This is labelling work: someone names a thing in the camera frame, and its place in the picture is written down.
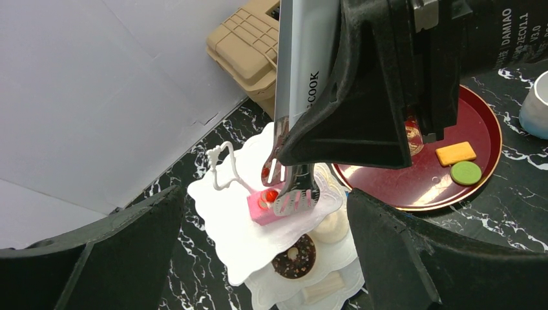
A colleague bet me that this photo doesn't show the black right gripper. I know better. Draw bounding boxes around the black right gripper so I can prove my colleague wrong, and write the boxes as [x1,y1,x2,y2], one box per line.
[278,1,472,169]

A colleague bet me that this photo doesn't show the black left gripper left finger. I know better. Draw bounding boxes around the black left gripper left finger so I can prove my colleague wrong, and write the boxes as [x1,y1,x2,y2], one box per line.
[1,186,185,309]

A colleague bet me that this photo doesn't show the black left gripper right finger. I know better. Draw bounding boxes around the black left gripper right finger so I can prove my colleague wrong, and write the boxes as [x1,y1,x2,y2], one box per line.
[347,190,547,309]

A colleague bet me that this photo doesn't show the white round cream puff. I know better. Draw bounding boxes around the white round cream puff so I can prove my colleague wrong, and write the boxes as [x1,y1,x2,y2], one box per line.
[310,209,350,243]

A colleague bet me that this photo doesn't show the red round tray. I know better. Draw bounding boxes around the red round tray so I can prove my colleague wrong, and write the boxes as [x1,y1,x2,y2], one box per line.
[333,86,502,211]

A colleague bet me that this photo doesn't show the white three-tier dessert stand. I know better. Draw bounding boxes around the white three-tier dessert stand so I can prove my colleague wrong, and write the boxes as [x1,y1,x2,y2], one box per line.
[187,123,364,309]

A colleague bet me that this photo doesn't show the metal tongs with white handle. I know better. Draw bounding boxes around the metal tongs with white handle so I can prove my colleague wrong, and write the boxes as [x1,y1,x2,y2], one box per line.
[262,0,340,216]

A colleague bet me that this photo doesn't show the chocolate glazed donut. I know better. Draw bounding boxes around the chocolate glazed donut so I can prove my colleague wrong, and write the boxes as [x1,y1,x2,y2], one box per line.
[271,234,317,280]

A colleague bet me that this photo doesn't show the pink cake with cherry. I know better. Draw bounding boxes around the pink cake with cherry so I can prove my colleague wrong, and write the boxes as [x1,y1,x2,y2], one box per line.
[247,187,284,226]

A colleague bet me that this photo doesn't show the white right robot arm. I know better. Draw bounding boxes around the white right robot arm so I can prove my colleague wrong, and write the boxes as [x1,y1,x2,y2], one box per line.
[278,1,547,169]

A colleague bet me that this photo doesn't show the orange square cake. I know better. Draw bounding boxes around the orange square cake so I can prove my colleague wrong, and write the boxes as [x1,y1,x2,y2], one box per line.
[435,141,477,167]

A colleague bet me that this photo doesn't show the green round macaron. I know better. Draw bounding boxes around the green round macaron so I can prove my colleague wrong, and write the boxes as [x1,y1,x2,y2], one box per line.
[450,161,482,186]

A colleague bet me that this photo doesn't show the tan plastic toolbox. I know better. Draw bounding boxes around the tan plastic toolbox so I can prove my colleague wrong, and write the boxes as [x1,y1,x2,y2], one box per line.
[206,0,280,118]

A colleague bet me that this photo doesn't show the white mug blue base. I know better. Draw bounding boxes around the white mug blue base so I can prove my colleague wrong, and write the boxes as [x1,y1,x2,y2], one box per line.
[519,72,547,140]

